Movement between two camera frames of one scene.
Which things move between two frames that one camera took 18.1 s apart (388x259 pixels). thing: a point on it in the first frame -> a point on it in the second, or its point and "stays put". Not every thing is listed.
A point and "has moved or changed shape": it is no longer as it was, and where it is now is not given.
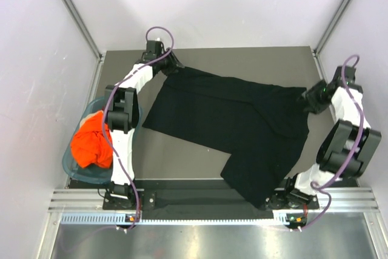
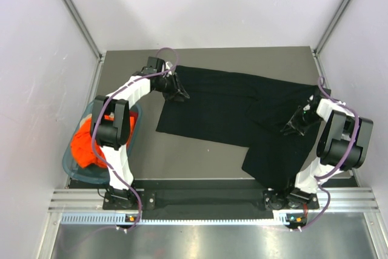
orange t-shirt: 89,145 stays put
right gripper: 314,107 -> 294,127
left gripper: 174,64 -> 176,91
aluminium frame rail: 329,199 stays put
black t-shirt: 263,128 has moved or changed shape
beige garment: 88,116 stays put
